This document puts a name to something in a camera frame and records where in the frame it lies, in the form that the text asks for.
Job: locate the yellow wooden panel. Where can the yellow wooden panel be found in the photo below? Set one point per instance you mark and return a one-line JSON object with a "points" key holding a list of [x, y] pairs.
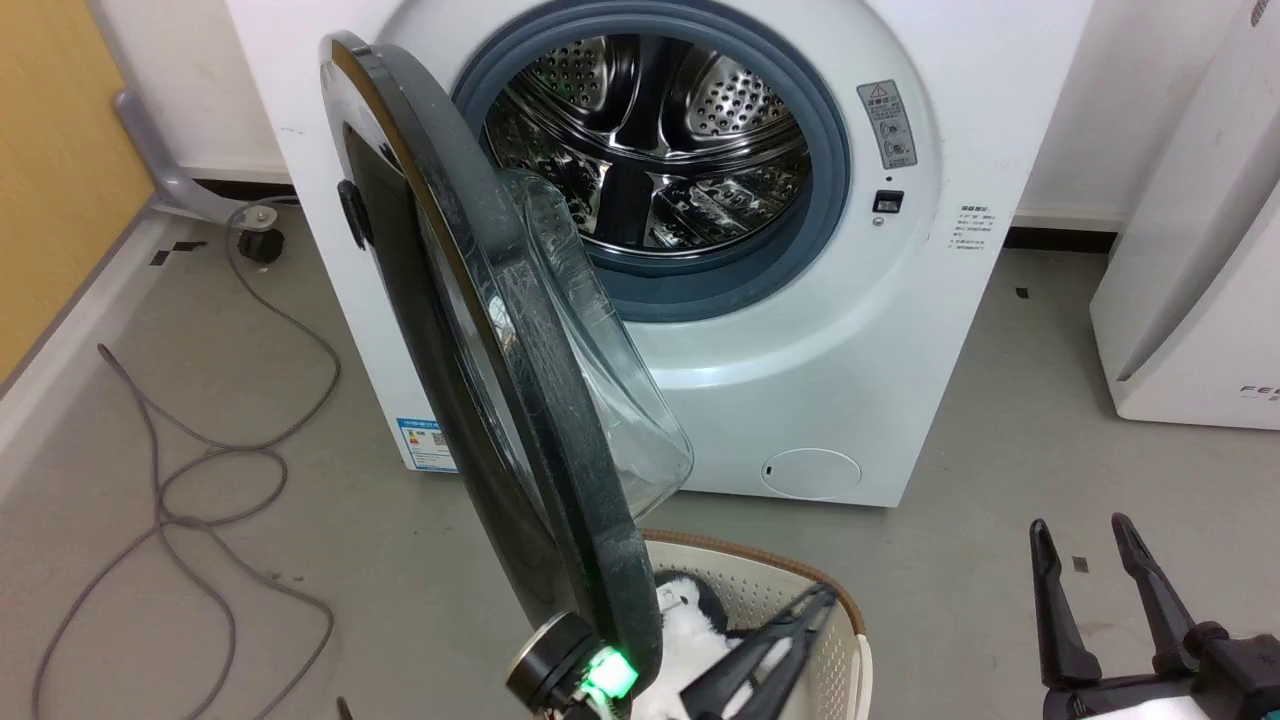
{"points": [[60, 170]]}

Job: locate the black door lock slot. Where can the black door lock slot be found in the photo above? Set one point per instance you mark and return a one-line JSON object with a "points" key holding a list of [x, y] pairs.
{"points": [[888, 201]]}

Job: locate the round white filter cover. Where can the round white filter cover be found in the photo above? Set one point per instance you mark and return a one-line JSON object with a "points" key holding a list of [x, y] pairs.
{"points": [[812, 474]]}

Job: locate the black round washing machine door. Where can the black round washing machine door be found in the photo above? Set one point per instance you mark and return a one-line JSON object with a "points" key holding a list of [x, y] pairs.
{"points": [[560, 450]]}

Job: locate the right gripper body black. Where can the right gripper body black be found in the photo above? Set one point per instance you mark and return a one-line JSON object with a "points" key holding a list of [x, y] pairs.
{"points": [[1200, 690]]}

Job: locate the steel perforated washer drum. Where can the steel perforated washer drum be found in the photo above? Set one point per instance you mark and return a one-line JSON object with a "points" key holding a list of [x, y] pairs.
{"points": [[720, 100]]}

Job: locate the white standing appliance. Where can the white standing appliance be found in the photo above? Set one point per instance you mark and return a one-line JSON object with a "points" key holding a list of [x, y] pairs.
{"points": [[1190, 250]]}

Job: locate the grey warning sticker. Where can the grey warning sticker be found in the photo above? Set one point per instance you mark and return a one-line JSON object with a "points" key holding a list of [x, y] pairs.
{"points": [[887, 125]]}

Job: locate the grey rubber door gasket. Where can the grey rubber door gasket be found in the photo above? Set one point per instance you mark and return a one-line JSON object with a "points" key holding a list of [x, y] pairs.
{"points": [[832, 225]]}

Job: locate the black caster wheel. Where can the black caster wheel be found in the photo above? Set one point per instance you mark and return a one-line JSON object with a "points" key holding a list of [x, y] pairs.
{"points": [[262, 244]]}

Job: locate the cream perforated laundry basket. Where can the cream perforated laundry basket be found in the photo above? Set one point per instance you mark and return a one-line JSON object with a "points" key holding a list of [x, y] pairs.
{"points": [[852, 680]]}

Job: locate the white front-load washing machine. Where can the white front-load washing machine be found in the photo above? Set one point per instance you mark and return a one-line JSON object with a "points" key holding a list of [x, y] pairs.
{"points": [[800, 380]]}

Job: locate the grey metal furniture leg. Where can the grey metal furniture leg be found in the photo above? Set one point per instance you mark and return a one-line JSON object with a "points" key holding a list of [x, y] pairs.
{"points": [[165, 175]]}

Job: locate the black white plush toy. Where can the black white plush toy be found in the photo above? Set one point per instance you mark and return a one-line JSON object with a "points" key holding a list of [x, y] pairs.
{"points": [[685, 650]]}

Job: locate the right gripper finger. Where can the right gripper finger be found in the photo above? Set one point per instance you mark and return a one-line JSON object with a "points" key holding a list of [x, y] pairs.
{"points": [[1160, 610], [1062, 630]]}

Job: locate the blue white energy label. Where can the blue white energy label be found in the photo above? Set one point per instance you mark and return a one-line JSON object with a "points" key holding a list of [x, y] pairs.
{"points": [[428, 445]]}

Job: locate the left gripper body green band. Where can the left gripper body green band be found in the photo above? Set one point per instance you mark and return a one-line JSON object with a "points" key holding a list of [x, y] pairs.
{"points": [[560, 665]]}

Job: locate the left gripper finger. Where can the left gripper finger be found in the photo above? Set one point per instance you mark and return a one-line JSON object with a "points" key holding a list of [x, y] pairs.
{"points": [[745, 650], [800, 665]]}

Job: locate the small printed text label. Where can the small printed text label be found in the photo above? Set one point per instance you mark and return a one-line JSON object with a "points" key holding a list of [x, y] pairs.
{"points": [[969, 227]]}

